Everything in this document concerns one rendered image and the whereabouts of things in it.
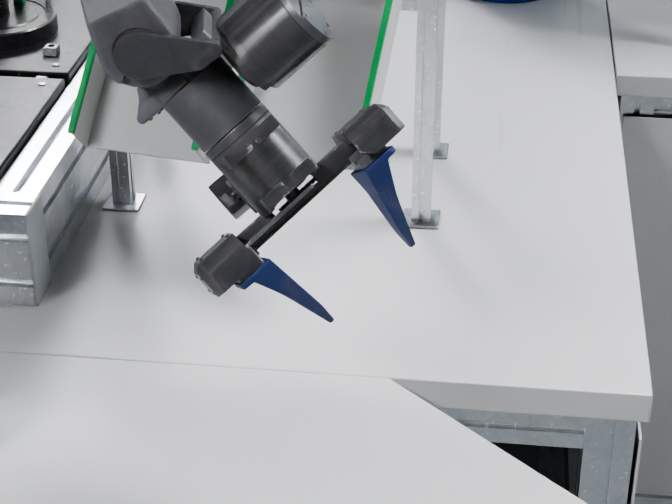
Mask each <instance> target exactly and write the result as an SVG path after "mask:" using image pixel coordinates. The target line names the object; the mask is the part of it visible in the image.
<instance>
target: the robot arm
mask: <svg viewBox="0 0 672 504"><path fill-rule="evenodd" d="M80 2H81V6H82V10H83V14H84V17H85V21H86V25H87V28H88V31H89V34H90V36H91V39H92V42H93V45H94V47H95V50H96V53H97V56H98V58H99V61H100V63H101V66H102V68H103V69H104V71H105V72H106V73H107V74H108V76H109V77H110V78H111V79H113V80H114V81H115V82H117V83H119V84H125V85H128V86H132V87H138V88H137V93H138V98H139V104H138V113H137V121H138V123H140V124H145V123H146V122H147V121H149V120H150V121H152V120H153V117H154V116H155V115H156V114H158V115H159V114H160V113H161V111H163V110H164V109H165V110H166V111H167V113H168V114H169V115H170V116H171V117H172V118H173V119H174V120H175V121H176V122H177V124H178V125H179V126H180V127H181V128H182V129H183V130H184V131H185V132H186V134H187V135H188V136H189V137H190V138H191V139H192V140H193V141H194V142H195V144H196V145H197V146H198V147H199V148H200V149H201V150H202V151H203V152H204V153H205V152H206V151H207V152H206V153H205V155H206V156H207V157H208V158H209V159H210V160H211V161H212V163H213V164H214V165H215V166H216V167H217V168H218V169H219V170H220V171H221V172H222V174H223V175H222V176H220V177H219V178H218V179H217V180H216V181H215V182H213V183H212V184H211V185H210V186H209V187H208V188H209V189H210V191H211V192H212V193H213V194H214V195H215V197H216V198H217V199H218V200H219V201H220V202H221V204H222V205H223V206H224V207H225V208H226V209H227V210H228V212H229V213H230V214H231V215H232V216H233V217H234V218H235V219H238V218H239V217H241V216H242V215H243V214H244V213H245V212H246V211H248V210H249V209H250V208H251V209H252V211H253V212H254V213H259V216H258V217H257V218H256V219H255V220H254V221H253V222H252V223H251V224H250V225H249V226H247V227H246V228H245V229H244V230H243V231H242V232H241V233H240V234H239V235H238V236H237V237H236V236H235V235H234V234H233V233H226V234H225V235H224V234H222V235H221V238H220V239H219V240H218V241H217V242H216V243H215V244H214V245H213V246H212V247H211V248H210V249H208V250H207V251H206V252H205V253H204V254H203V255H202V256H201V257H200V258H199V257H197V258H196V261H195V262H194V274H195V275H196V276H195V277H196V278H197V279H199V280H200V281H201V282H202V283H203V284H204V285H205V286H206V288H207V289H208V291H209V292H211V293H212V294H213V295H215V296H217V297H220V296H221V295H222V294H224V293H225V292H226V291H227V290H228V289H229V288H230V287H232V286H233V285H235V286H236V287H237V288H240V289H243V290H245V289H247V288H248V287H249V286H250V285H251V284H253V283H257V284H259V285H262V286H264V287H266V288H269V289H271V290H273V291H275V292H278V293H280V294H282V295H284V296H285V297H287V298H289V299H291V300H292V301H294V302H296V303H297V304H299V305H301V306H302V307H304V308H306V309H307V310H309V311H311V312H312V313H314V314H316V315H318V316H319V317H321V318H323V319H324V320H326V321H328V322H330V323H332V322H333V321H334V318H333V317H332V316H331V315H330V313H329V312H328V311H327V310H326V309H325V308H324V306H323V305H322V304H320V303H319V302H318V301H317V300H316V299H315V298H314V297H313V296H311V295H310V294H309V293H308V292H307V291H306V290H305V289H303V288H302V287H301V286H300V285H299V284H298V283H297V282H296V281H294V280H293V279H292V278H291V277H290V276H288V274H286V273H285V272H284V271H283V270H282V269H281V268H280V267H279V266H277V265H276V264H275V263H274V262H273V261H272V260H271V259H268V258H262V257H260V256H259V254H260V253H259V252H258V251H257V250H258V249H259V248H260V247H261V246H262V245H263V244H264V243H265V242H266V241H268V240H269V239H270V238H271V237H272V236H273V235H274V234H275V233H276V232H277V231H278V230H279V229H281V228H282V227H283V226H284V225H285V224H286V223H287V222H288V221H289V220H290V219H291V218H293V217H294V216H295V215H296V214H297V213H298V212H299V211H300V210H301V209H302V208H303V207H305V206H306V205H307V204H308V203H309V202H310V201H311V200H312V199H313V198H314V197H315V196H317V195H318V194H319V193H320V192H321V191H322V190H323V189H324V188H325V187H326V186H327V185H329V184H330V183H331V182H332V181H333V180H334V179H335V178H336V177H337V176H338V175H339V174H341V173H342V172H343V171H344V170H345V169H346V168H347V167H348V166H349V165H350V166H351V167H352V166H353V168H354V169H355V170H354V171H353V172H352V173H351V176H352V177H353V178H354V179H355V180H356V181H357V182H358V183H359V184H360V185H361V186H362V188H363V189H364V190H365V191H366V192H367V194H368V195H369V196H370V198H371V199H372V201H373V202H374V203H375V205H376V206H377V207H378V209H379V210H380V212H381V213H382V214H383V216H384V217H385V219H386V220H387V221H388V223H389V224H390V226H391V227H392V228H393V230H394V231H395V232H396V234H397V235H398V236H399V237H400V238H401V239H402V240H403V241H404V242H405V243H406V244H407V245H408V246H409V247H413V246H414V245H415V241H414V238H413V236H412V233H411V231H410V228H409V225H408V223H407V220H406V218H405V215H404V212H403V210H402V207H401V205H400V202H399V199H398V196H397V193H396V190H395V185H394V181H393V177H392V173H391V169H390V165H389V158H390V157H391V156H392V155H393V154H394V153H395V151H396V150H395V148H394V147H393V146H392V145H391V146H388V147H387V146H386V144H387V143H388V142H389V141H390V140H392V139H393V138H394V137H395V136H396V135H397V134H398V133H399V132H400V131H401V130H402V129H403V128H404V127H405V125H404V124H403V123H402V121H401V120H400V119H399V118H398V117H397V116H396V115H395V114H394V112H393V111H392V110H391V109H390V107H389V106H386V105H384V104H375V103H374V104H372V105H370V106H367V107H365V108H363V109H362V110H359V113H357V114H356V115H355V116H354V117H353V118H352V119H351V120H350V121H349V122H348V123H346V124H345V125H344V126H343V127H342V128H341V129H340V130H339V131H338V132H335V133H334V135H333V136H332V138H333V140H334V142H335V143H336V146H335V147H334V148H333V149H332V150H331V151H330V152H328V153H327V154H326V155H325V156H324V157H323V158H322V159H321V160H320V161H319V162H317V163H315V161H314V160H313V159H312V158H311V157H310V156H309V155H308V154H307V152H306V151H305V150H304V149H303V148H302V147H301V146H300V145H299V143H298V142H297V141H296V140H295V139H294V138H293V137H292V136H291V135H290V133H289V132H288V131H287V130H286V129H285V128H284V127H283V126H282V124H281V123H280V122H279V121H278V120H277V119H276V118H275V117H274V115H273V114H272V113H271V112H270V111H269V110H268V109H267V108H266V106H265V105H264V104H263V103H261V101H260V100H259V99H258V98H257V96H256V95H255V94H254V93H253V92H252V91H251V90H250V89H249V87H248V86H247V85H246V84H245V83H244V82H243V81H242V80H241V78H240V77H239V76H238V75H237V74H236V73H235V72H234V71H233V69H232V68H231V67H230V66H229V65H228V64H227V63H226V62H225V61H224V59H223V58H222V57H221V55H222V54H223V55H224V57H225V58H226V59H227V60H228V62H229V63H230V64H231V66H232V67H233V68H234V69H235V71H236V72H237V73H238V74H239V75H240V76H241V77H242V78H243V79H244V80H245V81H246V82H248V83H249V84H250V85H252V86H254V87H260V88H261V89H263V90H265V91H266V90H267V89H268V88H270V87H273V88H279V87H280V86H281V85H282V84H283V83H284V82H286V81H287V80H288V79H289V78H290V77H291V76H292V75H293V74H295V73H296V72H297V71H298V70H299V69H300V68H301V67H302V66H304V65H305V64H306V63H307V62H308V61H309V60H310V59H312V58H313V57H314V56H315V55H316V54H317V53H318V52H319V51H321V50H322V49H323V48H324V47H325V46H326V45H327V44H328V43H330V42H331V41H332V40H333V39H334V37H335V35H334V32H333V30H332V28H331V26H330V25H329V23H328V21H327V20H326V18H325V17H324V16H323V14H322V13H321V12H320V10H319V9H318V8H317V7H316V6H315V4H314V3H313V2H312V1H311V0H237V1H236V2H235V3H234V4H233V5H232V6H231V7H230V8H229V9H227V10H226V11H225V12H224V13H223V14H222V15H221V9H220V8H219V7H215V6H208V5H202V4H195V3H188V2H182V1H175V0H80ZM190 35H191V38H188V37H184V36H190ZM260 103H261V104H260ZM259 104H260V105H259ZM258 105H259V106H258ZM253 109H254V110H253ZM252 110H253V111H252ZM251 111H252V112H251ZM213 145H214V146H213ZM212 146H213V147H212ZM211 147H212V148H211ZM210 148H211V149H210ZM209 149H210V150H209ZM208 150H209V151H208ZM309 175H311V176H313V178H312V179H311V180H310V181H308V182H307V183H306V184H305V185H304V186H303V187H302V188H301V189H300V190H299V189H298V187H299V186H300V185H301V184H302V183H303V182H304V181H305V180H306V178H307V176H309ZM315 181H317V182H316V183H315ZM314 183H315V184H314ZM313 184H314V185H313ZM284 197H285V198H286V200H287V202H286V203H284V204H283V205H282V206H281V207H280V208H279V209H278V210H279V211H280V212H279V213H278V214H277V215H276V216H275V215H274V214H273V213H272V212H273V211H274V210H275V207H276V206H277V204H278V203H279V202H280V201H281V200H282V199H283V198H284Z"/></svg>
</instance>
